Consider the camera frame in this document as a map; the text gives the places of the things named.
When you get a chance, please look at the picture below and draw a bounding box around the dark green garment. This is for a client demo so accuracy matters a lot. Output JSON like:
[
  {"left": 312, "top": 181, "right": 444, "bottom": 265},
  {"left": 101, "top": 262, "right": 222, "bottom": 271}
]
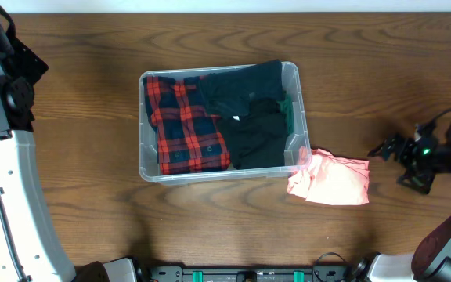
[{"left": 277, "top": 91, "right": 294, "bottom": 136}]

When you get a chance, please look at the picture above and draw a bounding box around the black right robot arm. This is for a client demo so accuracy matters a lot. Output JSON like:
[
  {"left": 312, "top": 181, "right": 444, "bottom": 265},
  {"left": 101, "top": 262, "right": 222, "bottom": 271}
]
[{"left": 355, "top": 108, "right": 451, "bottom": 282}]

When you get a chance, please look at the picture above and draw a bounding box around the red navy plaid cloth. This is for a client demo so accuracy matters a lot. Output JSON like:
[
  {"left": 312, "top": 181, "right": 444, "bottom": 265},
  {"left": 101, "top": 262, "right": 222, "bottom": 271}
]
[{"left": 143, "top": 76, "right": 230, "bottom": 175}]

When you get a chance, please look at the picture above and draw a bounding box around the black garment with tag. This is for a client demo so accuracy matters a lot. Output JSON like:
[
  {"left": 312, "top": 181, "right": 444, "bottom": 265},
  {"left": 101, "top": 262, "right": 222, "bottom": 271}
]
[{"left": 217, "top": 99, "right": 288, "bottom": 170}]

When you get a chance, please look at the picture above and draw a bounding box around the clear plastic storage container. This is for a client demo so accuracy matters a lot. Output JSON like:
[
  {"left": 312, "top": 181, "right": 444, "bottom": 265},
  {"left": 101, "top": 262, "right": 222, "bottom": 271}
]
[{"left": 139, "top": 61, "right": 311, "bottom": 186}]

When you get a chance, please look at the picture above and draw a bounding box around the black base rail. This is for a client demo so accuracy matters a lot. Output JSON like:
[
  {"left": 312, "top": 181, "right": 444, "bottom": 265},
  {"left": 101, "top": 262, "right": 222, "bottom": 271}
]
[{"left": 148, "top": 252, "right": 370, "bottom": 282}]

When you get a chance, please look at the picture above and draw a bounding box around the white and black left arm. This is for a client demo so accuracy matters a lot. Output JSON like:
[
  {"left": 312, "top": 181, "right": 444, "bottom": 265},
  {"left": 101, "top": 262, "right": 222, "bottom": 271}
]
[{"left": 0, "top": 6, "right": 141, "bottom": 282}]

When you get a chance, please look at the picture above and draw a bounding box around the dark navy garment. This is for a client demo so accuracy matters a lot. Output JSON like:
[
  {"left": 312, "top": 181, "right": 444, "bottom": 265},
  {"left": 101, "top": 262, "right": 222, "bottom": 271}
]
[{"left": 199, "top": 60, "right": 283, "bottom": 118}]

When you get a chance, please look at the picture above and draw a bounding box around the coral pink crumpled cloth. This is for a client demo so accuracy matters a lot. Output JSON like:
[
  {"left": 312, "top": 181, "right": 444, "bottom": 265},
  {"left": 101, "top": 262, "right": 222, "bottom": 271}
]
[{"left": 287, "top": 146, "right": 370, "bottom": 206}]

